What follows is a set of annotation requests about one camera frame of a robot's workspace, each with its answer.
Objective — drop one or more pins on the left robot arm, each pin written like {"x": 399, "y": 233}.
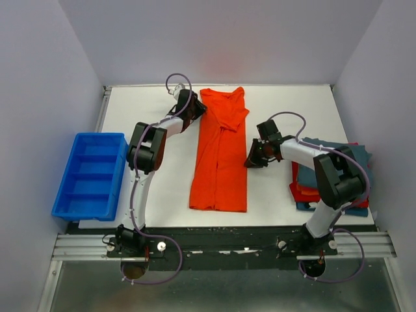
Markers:
{"x": 144, "y": 157}

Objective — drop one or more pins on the folded red t shirt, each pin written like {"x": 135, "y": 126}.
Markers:
{"x": 302, "y": 194}

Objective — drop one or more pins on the aluminium frame rail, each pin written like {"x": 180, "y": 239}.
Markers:
{"x": 68, "y": 248}

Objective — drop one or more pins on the orange t shirt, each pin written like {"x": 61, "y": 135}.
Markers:
{"x": 220, "y": 177}

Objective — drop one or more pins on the blue plastic bin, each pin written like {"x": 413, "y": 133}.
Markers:
{"x": 92, "y": 180}

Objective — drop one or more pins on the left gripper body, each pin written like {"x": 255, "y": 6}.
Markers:
{"x": 196, "y": 110}

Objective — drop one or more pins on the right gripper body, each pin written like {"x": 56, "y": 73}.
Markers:
{"x": 259, "y": 155}

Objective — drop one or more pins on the folded teal t shirt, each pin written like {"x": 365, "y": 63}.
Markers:
{"x": 306, "y": 176}

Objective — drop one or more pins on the black mounting base rail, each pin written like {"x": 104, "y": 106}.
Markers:
{"x": 218, "y": 248}

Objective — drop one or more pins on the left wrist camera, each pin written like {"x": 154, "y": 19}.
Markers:
{"x": 177, "y": 89}

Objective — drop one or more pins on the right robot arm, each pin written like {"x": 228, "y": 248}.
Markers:
{"x": 341, "y": 181}

